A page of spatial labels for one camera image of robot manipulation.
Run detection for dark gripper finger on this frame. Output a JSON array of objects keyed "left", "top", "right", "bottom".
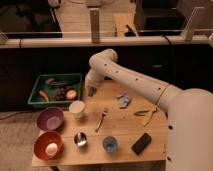
[{"left": 88, "top": 87, "right": 96, "bottom": 97}]

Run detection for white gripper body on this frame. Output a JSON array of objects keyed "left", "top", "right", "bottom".
[{"left": 85, "top": 69, "right": 104, "bottom": 88}]

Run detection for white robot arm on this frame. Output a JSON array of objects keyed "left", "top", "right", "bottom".
[{"left": 85, "top": 49, "right": 213, "bottom": 171}]

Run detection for green plastic tray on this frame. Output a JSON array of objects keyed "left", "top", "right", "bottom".
[{"left": 28, "top": 73, "right": 82, "bottom": 108}]

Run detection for orange fruit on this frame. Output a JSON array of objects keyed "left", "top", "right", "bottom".
[{"left": 66, "top": 90, "right": 77, "bottom": 100}]

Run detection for white paper cup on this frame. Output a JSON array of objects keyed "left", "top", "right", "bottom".
[{"left": 69, "top": 100, "right": 85, "bottom": 119}]

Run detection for dark grapes bunch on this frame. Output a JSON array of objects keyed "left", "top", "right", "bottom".
[{"left": 52, "top": 88, "right": 66, "bottom": 101}]

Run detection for blue crumpled cloth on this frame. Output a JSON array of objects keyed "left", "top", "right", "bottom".
[{"left": 117, "top": 93, "right": 131, "bottom": 109}]

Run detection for small metal cup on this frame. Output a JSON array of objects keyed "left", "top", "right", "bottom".
[{"left": 74, "top": 132, "right": 87, "bottom": 147}]

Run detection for purple bowl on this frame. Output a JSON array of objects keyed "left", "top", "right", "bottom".
[{"left": 37, "top": 107, "right": 64, "bottom": 131}]

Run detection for orange carrot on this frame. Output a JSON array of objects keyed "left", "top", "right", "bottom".
[{"left": 39, "top": 90, "right": 49, "bottom": 102}]

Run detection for blue glass cup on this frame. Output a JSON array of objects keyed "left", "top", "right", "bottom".
[{"left": 102, "top": 136, "right": 118, "bottom": 153}]

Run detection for red bowl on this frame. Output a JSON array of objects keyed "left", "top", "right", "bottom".
[{"left": 34, "top": 131, "right": 62, "bottom": 160}]

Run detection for white egg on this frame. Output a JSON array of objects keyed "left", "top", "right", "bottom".
[{"left": 45, "top": 143, "right": 57, "bottom": 155}]

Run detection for black rectangular block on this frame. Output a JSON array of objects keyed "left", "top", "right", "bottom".
[{"left": 131, "top": 133, "right": 152, "bottom": 155}]

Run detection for green handled pliers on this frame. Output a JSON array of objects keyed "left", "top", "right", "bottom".
[{"left": 134, "top": 107, "right": 158, "bottom": 126}]

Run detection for white angled bracket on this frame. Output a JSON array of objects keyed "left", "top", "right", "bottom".
[{"left": 181, "top": 6, "right": 205, "bottom": 41}]

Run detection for white horizontal rail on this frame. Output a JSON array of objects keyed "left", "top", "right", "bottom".
[{"left": 0, "top": 35, "right": 213, "bottom": 49}]

